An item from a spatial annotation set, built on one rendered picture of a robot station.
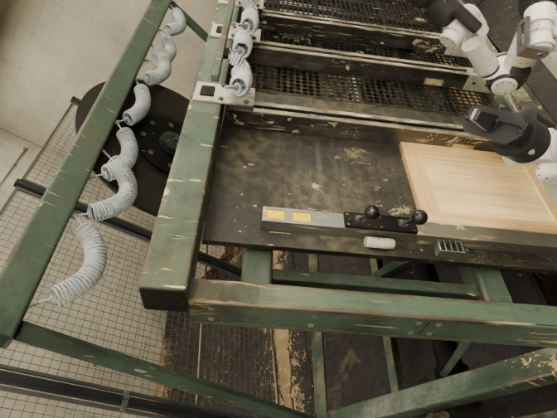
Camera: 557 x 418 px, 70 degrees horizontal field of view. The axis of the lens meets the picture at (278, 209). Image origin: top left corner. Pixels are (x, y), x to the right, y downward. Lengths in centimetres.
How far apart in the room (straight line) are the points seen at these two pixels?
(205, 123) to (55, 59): 607
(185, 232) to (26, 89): 679
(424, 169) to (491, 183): 22
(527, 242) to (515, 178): 31
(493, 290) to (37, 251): 129
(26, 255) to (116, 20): 560
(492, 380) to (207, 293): 103
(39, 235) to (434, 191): 121
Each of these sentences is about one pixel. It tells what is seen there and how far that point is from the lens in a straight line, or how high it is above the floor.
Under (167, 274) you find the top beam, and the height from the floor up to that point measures 191.
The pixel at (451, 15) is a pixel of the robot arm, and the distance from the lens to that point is 141.
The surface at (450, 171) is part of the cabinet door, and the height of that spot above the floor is 118.
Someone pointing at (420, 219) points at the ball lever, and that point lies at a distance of 101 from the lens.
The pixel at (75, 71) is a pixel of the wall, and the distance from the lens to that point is 717.
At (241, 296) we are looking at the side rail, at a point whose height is 175.
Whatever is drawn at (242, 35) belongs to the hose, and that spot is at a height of 190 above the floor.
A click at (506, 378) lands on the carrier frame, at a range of 156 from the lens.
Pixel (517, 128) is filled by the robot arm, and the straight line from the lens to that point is 83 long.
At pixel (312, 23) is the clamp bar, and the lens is 197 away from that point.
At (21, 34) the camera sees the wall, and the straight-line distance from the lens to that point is 723.
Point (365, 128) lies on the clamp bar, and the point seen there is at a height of 144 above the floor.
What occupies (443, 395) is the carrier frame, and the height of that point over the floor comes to 79.
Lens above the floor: 216
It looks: 27 degrees down
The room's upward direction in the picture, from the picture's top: 62 degrees counter-clockwise
